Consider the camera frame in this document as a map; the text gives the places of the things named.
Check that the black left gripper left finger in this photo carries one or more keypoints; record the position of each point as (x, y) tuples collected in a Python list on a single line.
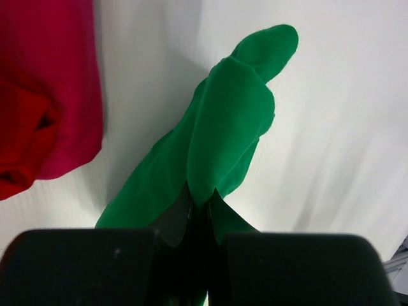
[(146, 266)]

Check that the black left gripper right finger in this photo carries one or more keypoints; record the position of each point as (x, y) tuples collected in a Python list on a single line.
[(249, 267)]

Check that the green t shirt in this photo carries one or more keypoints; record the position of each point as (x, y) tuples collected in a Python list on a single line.
[(211, 148)]

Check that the red folded t shirt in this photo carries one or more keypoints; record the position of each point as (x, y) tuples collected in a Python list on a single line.
[(29, 124)]

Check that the pink folded t shirt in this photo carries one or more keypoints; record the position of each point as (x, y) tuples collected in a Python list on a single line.
[(53, 42)]

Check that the aluminium mounting rail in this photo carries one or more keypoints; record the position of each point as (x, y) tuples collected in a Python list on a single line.
[(393, 266)]

